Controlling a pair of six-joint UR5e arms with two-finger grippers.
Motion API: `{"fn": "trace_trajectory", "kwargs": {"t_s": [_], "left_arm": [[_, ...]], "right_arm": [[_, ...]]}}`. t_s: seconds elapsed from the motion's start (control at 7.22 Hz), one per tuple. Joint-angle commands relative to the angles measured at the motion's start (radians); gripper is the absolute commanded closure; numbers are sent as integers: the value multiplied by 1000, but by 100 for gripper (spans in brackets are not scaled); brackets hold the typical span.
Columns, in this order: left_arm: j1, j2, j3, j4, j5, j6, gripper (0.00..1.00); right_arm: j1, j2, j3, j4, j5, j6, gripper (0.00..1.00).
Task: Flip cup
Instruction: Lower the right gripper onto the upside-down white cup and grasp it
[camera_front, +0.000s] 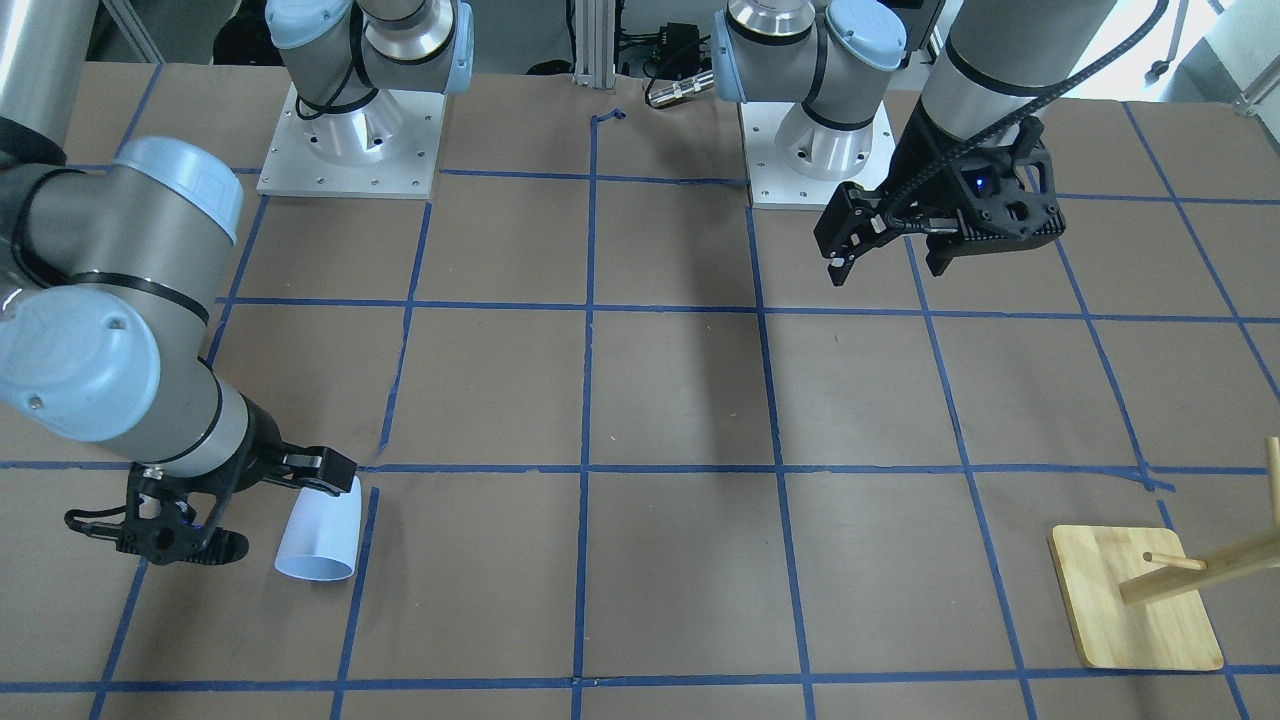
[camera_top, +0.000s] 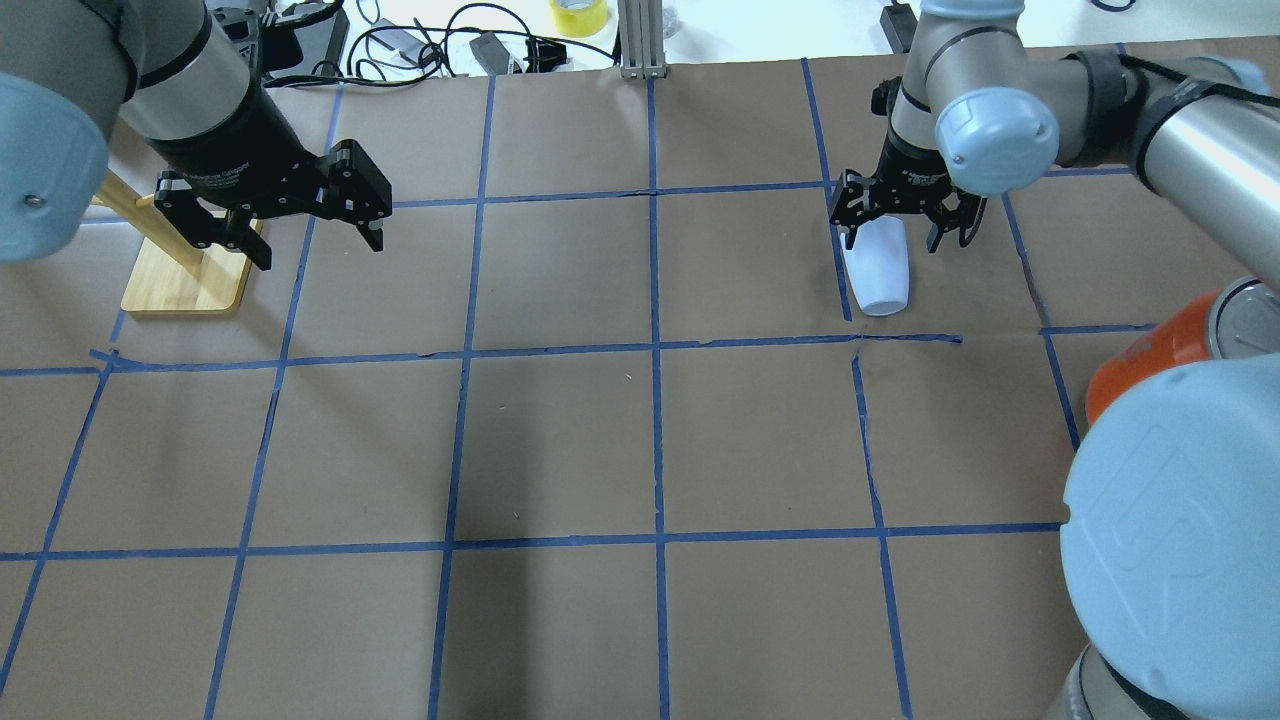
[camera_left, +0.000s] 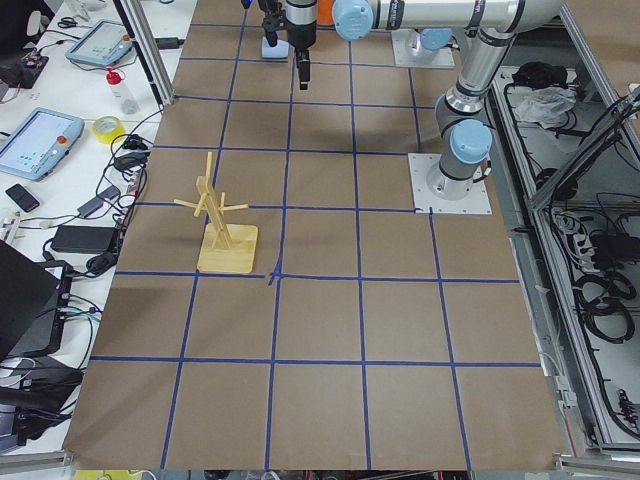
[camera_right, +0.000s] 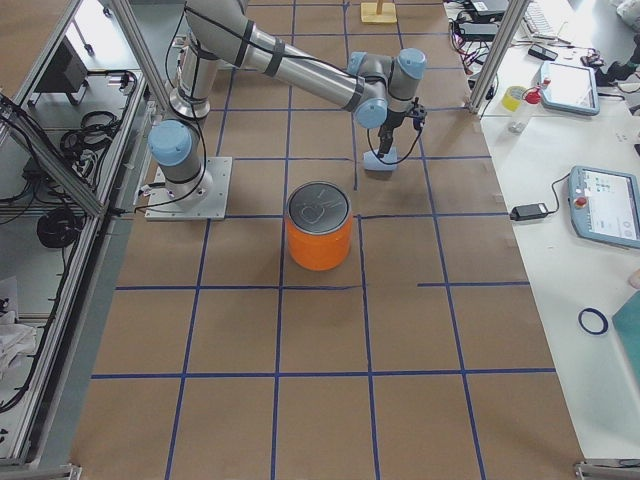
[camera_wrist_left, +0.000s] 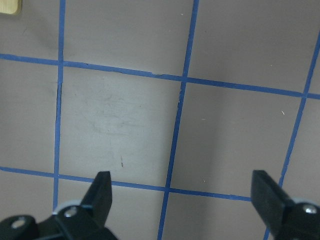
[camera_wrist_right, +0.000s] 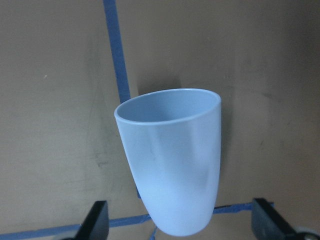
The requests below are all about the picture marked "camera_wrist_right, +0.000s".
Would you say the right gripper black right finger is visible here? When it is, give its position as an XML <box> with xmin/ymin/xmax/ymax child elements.
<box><xmin>251</xmin><ymin>198</ymin><xmax>300</xmax><ymax>240</ymax></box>

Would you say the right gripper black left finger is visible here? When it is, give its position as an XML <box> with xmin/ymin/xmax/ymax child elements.
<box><xmin>72</xmin><ymin>200</ymin><xmax>109</xmax><ymax>240</ymax></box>

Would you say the light blue plastic cup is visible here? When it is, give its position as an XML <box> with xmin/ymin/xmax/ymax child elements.
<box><xmin>114</xmin><ymin>88</ymin><xmax>222</xmax><ymax>237</ymax></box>

